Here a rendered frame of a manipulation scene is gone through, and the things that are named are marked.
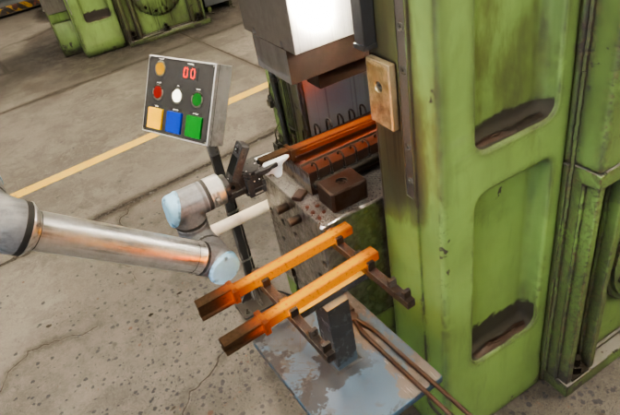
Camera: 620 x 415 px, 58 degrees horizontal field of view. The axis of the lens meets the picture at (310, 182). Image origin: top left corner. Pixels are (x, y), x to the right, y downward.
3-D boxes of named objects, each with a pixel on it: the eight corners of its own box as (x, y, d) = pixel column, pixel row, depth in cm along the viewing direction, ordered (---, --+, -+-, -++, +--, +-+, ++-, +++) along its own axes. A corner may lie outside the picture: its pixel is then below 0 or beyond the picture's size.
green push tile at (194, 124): (198, 139, 191) (201, 117, 189) (183, 136, 195) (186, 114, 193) (202, 139, 192) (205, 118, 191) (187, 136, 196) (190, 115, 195)
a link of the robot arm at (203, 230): (197, 272, 155) (184, 239, 148) (181, 253, 164) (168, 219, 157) (227, 255, 159) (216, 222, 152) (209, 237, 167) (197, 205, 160)
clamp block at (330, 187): (334, 214, 155) (331, 195, 151) (318, 201, 161) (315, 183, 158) (369, 196, 159) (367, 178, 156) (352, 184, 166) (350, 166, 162)
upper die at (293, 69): (292, 85, 144) (285, 51, 139) (258, 65, 159) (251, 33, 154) (419, 36, 159) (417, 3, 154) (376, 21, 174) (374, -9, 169)
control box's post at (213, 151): (255, 302, 260) (192, 91, 200) (251, 297, 263) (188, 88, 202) (261, 298, 261) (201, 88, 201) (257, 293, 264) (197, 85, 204)
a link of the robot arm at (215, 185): (196, 174, 155) (209, 189, 148) (213, 167, 157) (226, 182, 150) (206, 199, 160) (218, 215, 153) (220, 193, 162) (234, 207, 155)
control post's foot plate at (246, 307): (244, 322, 250) (241, 308, 245) (226, 294, 267) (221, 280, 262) (287, 300, 258) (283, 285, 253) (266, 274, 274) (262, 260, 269)
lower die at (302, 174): (312, 195, 164) (308, 171, 159) (280, 168, 179) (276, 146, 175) (423, 142, 179) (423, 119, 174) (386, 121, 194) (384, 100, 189)
